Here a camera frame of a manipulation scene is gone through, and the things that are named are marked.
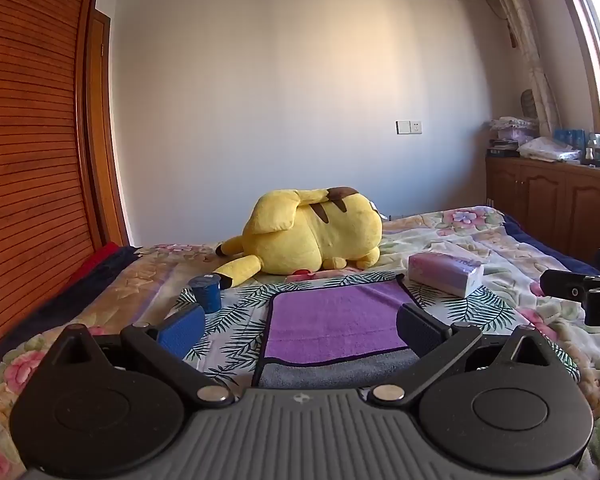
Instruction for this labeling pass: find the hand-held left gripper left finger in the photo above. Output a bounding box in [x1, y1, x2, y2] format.
[47, 302, 237, 407]

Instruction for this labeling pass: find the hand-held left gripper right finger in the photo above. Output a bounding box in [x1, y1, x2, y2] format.
[367, 302, 557, 407]

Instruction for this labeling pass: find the small blue cup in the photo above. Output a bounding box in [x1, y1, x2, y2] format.
[188, 273, 222, 315]

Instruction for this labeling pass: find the leaf print cloth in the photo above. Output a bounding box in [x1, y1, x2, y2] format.
[162, 270, 581, 391]

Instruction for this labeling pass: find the pink tissue pack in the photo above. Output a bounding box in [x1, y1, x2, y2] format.
[408, 252, 485, 298]

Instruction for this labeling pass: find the purple towel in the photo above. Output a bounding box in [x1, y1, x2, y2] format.
[264, 280, 421, 366]

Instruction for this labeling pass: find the wooden cabinet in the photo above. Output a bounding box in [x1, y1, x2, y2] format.
[485, 155, 600, 277]

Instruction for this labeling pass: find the grey towel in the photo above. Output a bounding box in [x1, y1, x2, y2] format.
[251, 346, 422, 391]

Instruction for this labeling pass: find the dark glass bottle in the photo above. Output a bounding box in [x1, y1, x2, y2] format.
[583, 132, 600, 167]

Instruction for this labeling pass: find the red cloth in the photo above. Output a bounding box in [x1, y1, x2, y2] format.
[69, 241, 122, 286]

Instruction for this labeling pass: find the white plastic bag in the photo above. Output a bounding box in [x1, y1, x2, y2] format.
[517, 136, 582, 163]

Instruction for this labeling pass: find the row of blue boxes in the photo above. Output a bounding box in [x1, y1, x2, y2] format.
[553, 128, 587, 150]

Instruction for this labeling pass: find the dark blue blanket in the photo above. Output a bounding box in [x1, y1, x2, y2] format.
[0, 246, 143, 396]

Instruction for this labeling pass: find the yellow plush toy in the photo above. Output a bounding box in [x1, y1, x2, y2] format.
[215, 186, 384, 289]

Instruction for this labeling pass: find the pile of folded clothes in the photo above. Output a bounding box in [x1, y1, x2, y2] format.
[487, 116, 538, 158]

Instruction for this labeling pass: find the beige curtain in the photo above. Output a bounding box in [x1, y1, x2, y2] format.
[480, 0, 562, 137]

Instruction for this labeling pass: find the slatted wooden wardrobe door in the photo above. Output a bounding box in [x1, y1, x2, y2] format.
[0, 0, 131, 371]

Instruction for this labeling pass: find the wooden door frame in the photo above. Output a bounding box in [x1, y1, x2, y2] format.
[82, 10, 132, 247]

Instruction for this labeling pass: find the wooden window frame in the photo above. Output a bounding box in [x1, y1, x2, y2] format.
[550, 0, 600, 136]

